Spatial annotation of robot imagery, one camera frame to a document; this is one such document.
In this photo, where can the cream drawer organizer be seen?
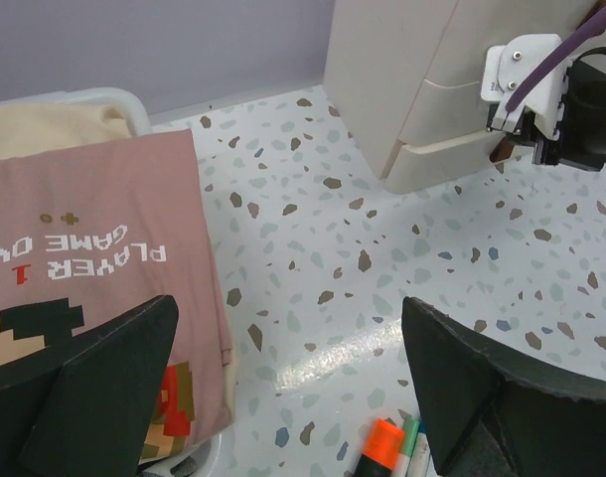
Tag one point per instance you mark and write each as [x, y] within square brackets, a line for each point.
[405, 77]

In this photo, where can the blue cap white marker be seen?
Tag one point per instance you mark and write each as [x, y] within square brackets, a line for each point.
[420, 457]

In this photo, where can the green cap white marker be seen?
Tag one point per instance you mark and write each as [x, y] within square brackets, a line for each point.
[411, 429]

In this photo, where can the orange black highlighter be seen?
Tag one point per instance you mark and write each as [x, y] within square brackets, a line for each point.
[381, 450]

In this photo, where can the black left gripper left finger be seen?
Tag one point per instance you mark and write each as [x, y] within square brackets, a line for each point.
[82, 405]

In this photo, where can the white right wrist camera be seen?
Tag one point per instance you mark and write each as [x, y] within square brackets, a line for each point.
[503, 85]

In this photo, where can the pink printed t-shirt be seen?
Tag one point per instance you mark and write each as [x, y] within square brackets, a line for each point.
[178, 422]

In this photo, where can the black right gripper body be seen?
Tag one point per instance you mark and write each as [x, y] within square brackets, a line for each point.
[581, 141]

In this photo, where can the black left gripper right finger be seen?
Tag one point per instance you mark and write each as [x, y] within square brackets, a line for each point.
[490, 410]

